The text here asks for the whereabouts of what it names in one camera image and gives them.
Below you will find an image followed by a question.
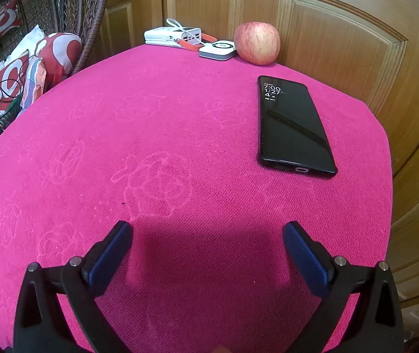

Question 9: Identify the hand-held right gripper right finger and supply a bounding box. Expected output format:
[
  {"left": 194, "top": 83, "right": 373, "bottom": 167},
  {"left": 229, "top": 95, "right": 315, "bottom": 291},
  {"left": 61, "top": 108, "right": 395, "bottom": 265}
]
[{"left": 282, "top": 221, "right": 404, "bottom": 353}]

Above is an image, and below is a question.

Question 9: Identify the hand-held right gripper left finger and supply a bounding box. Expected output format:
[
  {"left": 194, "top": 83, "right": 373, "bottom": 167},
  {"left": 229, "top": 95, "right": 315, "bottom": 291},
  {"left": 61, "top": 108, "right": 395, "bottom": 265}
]
[{"left": 13, "top": 221, "right": 134, "bottom": 353}]

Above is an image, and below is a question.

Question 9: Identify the black smartphone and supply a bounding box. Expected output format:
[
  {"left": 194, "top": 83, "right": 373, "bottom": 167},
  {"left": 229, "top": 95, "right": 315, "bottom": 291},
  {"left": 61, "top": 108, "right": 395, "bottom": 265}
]
[{"left": 257, "top": 75, "right": 338, "bottom": 179}]

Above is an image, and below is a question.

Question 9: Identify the plaid patchwork cushion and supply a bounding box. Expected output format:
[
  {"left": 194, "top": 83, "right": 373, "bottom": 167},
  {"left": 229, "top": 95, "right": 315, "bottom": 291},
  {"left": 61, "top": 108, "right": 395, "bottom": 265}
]
[{"left": 19, "top": 57, "right": 46, "bottom": 110}]

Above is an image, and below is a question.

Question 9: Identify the red circle-print cushion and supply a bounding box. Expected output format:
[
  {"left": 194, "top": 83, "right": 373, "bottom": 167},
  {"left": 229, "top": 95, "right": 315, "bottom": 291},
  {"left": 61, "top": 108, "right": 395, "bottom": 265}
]
[{"left": 0, "top": 52, "right": 30, "bottom": 133}]

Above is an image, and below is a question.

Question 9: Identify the red white rolled cushion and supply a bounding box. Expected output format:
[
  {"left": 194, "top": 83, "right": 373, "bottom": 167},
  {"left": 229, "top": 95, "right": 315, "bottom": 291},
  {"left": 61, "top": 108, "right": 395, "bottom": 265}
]
[{"left": 35, "top": 32, "right": 83, "bottom": 89}]

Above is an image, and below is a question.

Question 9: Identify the red apple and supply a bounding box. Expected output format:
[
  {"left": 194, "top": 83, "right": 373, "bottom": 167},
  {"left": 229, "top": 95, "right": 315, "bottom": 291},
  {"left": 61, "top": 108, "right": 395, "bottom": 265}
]
[{"left": 234, "top": 21, "right": 281, "bottom": 66}]

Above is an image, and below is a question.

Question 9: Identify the white round-dial device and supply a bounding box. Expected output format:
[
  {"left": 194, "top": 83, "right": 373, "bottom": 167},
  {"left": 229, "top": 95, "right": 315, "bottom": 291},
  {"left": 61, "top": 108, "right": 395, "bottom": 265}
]
[{"left": 199, "top": 40, "right": 238, "bottom": 60}]

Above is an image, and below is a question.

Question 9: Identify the white power bank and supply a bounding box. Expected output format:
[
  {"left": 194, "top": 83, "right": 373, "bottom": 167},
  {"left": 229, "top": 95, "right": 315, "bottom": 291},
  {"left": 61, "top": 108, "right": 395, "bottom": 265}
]
[{"left": 144, "top": 26, "right": 205, "bottom": 49}]

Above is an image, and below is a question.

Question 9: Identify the white pillow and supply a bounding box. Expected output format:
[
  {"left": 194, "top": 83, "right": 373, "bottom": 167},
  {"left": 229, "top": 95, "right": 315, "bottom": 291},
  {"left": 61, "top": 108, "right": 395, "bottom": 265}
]
[{"left": 6, "top": 25, "right": 46, "bottom": 65}]

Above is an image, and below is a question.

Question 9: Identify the wicker hanging chair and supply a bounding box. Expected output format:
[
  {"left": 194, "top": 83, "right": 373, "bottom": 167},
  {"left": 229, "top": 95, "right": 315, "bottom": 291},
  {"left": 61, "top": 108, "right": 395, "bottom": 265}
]
[{"left": 0, "top": 0, "right": 112, "bottom": 92}]

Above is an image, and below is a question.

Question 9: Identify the orange strap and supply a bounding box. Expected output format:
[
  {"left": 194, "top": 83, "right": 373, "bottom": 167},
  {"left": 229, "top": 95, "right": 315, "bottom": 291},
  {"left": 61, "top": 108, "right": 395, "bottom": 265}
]
[{"left": 179, "top": 32, "right": 217, "bottom": 51}]

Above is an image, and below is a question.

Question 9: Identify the white charging cable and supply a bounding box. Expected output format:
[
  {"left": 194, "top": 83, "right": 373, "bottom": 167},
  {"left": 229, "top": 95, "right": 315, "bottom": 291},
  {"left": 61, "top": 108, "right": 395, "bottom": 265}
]
[{"left": 166, "top": 18, "right": 196, "bottom": 39}]

